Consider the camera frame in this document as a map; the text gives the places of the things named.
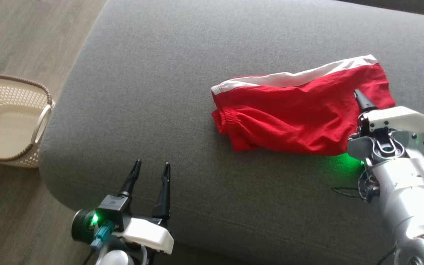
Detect cream plastic laundry basket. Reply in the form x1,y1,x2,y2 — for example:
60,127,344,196
0,73,56,169

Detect teal left camera connector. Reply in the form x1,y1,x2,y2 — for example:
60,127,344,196
89,220,116,251

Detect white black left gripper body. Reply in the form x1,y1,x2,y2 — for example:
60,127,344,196
71,209,174,255

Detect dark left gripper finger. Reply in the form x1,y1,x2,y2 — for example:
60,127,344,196
117,159,142,200
152,162,172,222

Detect large grey sofa ottoman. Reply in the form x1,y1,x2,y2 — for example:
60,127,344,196
38,0,424,265

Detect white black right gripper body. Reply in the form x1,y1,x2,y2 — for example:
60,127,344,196
358,106,424,146

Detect red shorts with 23 print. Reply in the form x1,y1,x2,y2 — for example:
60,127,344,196
211,54,397,156

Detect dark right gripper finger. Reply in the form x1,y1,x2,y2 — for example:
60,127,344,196
354,89,378,113

